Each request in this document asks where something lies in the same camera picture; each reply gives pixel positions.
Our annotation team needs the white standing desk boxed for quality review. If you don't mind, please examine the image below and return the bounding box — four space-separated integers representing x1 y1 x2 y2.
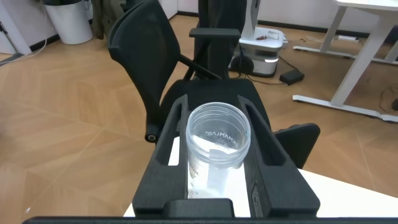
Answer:
292 0 398 123

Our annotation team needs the blue pigment test tube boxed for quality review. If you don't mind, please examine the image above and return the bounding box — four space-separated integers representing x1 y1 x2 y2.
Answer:
185 101 252 200

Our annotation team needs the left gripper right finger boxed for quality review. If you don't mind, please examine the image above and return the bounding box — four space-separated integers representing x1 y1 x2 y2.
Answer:
238 95 321 218

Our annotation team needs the white humanoid robot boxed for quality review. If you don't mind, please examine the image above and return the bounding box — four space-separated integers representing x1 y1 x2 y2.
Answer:
229 0 289 78

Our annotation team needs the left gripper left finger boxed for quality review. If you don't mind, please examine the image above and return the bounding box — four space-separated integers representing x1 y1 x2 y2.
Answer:
132 94 190 217

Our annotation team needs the olive green jacket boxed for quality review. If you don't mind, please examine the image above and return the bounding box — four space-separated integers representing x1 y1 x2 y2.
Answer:
91 0 125 40

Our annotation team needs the black power adapter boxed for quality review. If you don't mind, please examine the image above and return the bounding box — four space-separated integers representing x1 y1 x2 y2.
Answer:
279 68 305 86

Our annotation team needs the black office chair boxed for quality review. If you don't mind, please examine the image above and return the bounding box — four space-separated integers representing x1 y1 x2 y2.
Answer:
107 0 321 169

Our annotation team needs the white plant pot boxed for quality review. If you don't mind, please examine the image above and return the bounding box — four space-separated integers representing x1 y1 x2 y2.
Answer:
42 0 94 45

